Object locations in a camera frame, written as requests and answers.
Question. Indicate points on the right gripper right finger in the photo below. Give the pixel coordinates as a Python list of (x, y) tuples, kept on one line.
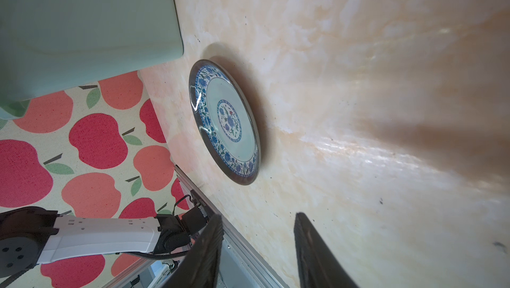
[(317, 266)]

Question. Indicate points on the aluminium front rail frame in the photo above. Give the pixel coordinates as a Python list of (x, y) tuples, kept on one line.
[(240, 266)]

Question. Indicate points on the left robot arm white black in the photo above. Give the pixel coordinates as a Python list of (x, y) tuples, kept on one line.
[(33, 236)]

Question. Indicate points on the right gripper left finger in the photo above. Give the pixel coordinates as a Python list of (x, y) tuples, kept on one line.
[(200, 267)]

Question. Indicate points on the mint green plastic bin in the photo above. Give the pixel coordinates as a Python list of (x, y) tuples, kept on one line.
[(52, 45)]

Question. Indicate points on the teal patterned small plate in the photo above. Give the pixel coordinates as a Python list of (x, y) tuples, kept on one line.
[(225, 121)]

